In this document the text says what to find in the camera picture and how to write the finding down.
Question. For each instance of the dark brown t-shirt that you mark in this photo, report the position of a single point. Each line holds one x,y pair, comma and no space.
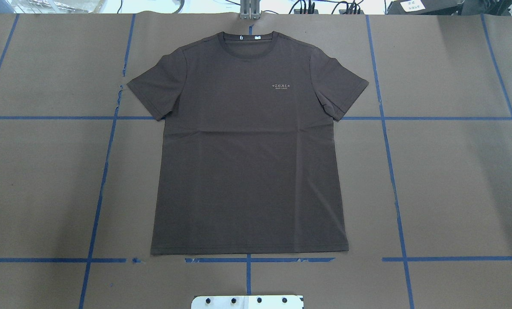
249,162

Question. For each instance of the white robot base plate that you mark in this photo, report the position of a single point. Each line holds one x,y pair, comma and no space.
248,302

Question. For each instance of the black box white label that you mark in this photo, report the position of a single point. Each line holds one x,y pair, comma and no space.
424,7

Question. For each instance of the aluminium frame post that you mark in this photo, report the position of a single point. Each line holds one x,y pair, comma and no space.
250,9

